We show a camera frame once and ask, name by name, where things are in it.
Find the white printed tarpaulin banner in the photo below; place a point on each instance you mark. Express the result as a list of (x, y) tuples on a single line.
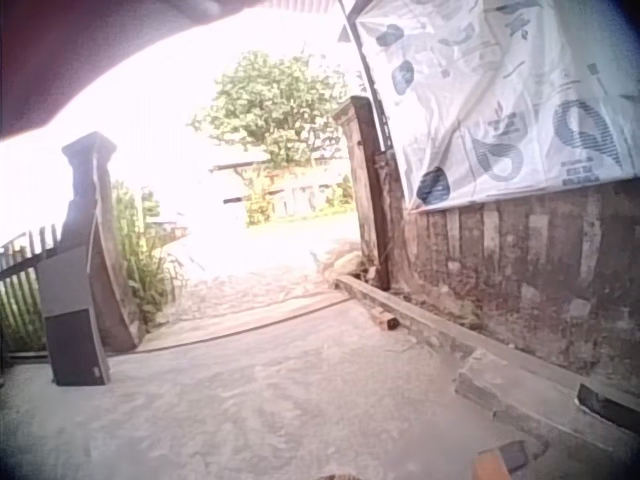
[(500, 100)]

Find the dark picket fence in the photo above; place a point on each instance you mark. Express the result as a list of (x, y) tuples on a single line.
[(17, 300)]

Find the red roof overhang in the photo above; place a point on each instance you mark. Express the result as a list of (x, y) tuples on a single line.
[(75, 45)]

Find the dark flat block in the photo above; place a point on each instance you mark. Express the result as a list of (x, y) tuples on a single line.
[(607, 405)]

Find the red brick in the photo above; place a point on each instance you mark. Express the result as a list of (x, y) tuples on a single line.
[(386, 319)]

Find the grey flat board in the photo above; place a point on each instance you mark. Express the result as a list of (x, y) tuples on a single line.
[(62, 285)]

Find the green leafy plant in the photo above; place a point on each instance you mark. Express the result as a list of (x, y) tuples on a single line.
[(140, 255)]

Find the green tree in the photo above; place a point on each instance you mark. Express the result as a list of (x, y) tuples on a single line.
[(275, 105)]

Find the concrete curb strip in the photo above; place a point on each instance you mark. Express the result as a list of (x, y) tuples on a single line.
[(450, 335)]

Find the black curved pole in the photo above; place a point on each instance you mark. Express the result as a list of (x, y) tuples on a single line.
[(367, 70)]

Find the dark stone gate pillar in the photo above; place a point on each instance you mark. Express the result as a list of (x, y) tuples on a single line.
[(97, 225), (365, 190)]

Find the orange wooden piece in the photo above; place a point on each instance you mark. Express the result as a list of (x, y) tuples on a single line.
[(492, 465)]

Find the grey concrete slab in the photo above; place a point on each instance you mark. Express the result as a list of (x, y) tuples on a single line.
[(505, 400)]

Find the heap of rubble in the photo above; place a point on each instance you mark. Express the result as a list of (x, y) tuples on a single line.
[(342, 260)]

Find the black speaker cabinet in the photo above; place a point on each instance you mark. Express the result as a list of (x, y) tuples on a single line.
[(77, 347)]

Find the distant low building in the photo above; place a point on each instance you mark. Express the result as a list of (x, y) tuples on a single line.
[(285, 190)]

